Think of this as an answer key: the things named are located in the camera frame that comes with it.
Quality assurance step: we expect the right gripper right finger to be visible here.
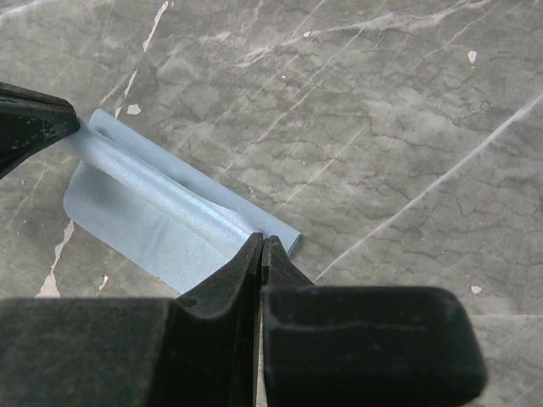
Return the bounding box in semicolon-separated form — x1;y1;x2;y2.
260;237;488;406

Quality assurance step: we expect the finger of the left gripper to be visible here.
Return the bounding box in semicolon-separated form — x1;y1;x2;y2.
0;82;81;177

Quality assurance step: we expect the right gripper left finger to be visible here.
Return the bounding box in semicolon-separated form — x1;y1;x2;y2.
1;233;263;406

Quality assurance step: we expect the light blue cleaning cloth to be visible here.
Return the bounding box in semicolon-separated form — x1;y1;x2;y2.
60;109;301;293

